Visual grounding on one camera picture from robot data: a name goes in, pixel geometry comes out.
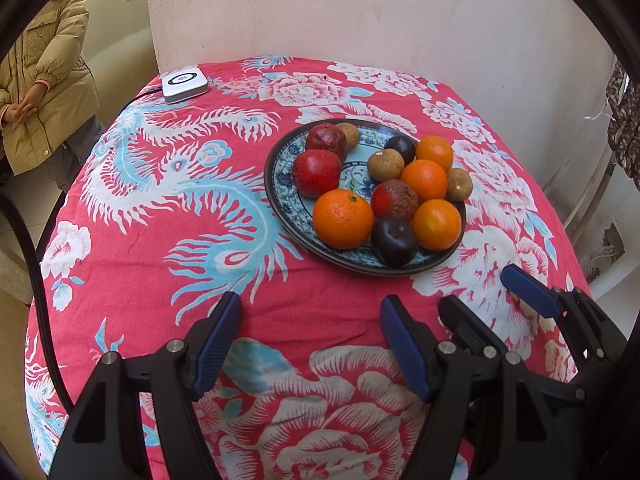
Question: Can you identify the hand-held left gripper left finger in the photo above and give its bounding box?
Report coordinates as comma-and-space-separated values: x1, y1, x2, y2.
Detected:
47, 291, 244, 480

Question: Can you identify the red floral tablecloth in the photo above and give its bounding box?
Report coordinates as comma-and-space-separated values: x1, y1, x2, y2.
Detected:
24, 55, 593, 480

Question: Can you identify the smooth red apple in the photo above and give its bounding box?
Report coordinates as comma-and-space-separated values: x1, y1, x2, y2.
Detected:
292, 149, 342, 199

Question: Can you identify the thick black cable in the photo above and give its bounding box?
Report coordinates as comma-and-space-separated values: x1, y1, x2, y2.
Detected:
0, 192, 76, 411

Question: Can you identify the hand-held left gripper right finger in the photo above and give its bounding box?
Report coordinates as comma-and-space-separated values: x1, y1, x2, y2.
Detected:
380, 295, 556, 480

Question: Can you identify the wrinkled dark red fruit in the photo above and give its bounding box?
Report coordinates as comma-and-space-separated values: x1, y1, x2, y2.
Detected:
305, 123, 348, 161

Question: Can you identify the thin black device cable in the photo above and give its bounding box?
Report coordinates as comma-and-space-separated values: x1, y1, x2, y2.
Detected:
132, 87, 165, 106

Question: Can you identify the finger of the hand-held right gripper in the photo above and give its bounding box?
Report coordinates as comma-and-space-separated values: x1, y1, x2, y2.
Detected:
500, 264, 628, 391
438, 295, 511, 361

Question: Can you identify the dark purple plum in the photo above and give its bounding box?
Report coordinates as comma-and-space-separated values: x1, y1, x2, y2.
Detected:
371, 217, 418, 268
384, 135, 417, 162

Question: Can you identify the white square device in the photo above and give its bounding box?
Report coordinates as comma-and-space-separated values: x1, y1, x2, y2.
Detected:
161, 67, 208, 105

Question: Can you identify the orange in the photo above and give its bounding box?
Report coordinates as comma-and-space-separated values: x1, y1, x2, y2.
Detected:
416, 136, 455, 172
400, 159, 449, 202
313, 188, 376, 251
412, 198, 462, 252

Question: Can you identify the small brown round fruit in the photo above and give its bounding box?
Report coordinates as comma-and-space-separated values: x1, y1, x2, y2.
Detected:
446, 167, 474, 202

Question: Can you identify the blue white patterned plate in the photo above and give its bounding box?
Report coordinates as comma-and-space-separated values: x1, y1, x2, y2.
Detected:
264, 119, 467, 277

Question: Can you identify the wrinkled red brown fruit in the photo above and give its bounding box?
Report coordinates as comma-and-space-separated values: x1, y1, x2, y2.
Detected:
370, 179, 420, 222

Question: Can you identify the white pipe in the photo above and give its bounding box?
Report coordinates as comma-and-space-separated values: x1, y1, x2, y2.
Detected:
562, 160, 616, 228

